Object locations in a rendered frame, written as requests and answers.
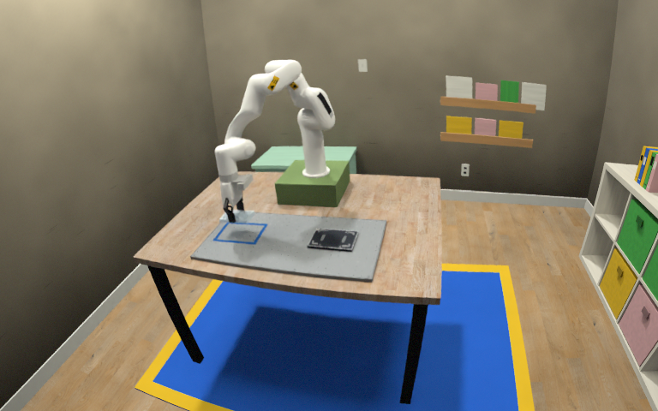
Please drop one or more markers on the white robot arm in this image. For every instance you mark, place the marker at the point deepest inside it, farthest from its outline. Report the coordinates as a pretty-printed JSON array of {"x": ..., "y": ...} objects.
[{"x": 316, "y": 113}]

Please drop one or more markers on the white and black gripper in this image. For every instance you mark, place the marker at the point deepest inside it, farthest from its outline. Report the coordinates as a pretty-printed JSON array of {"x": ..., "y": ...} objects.
[{"x": 231, "y": 195}]

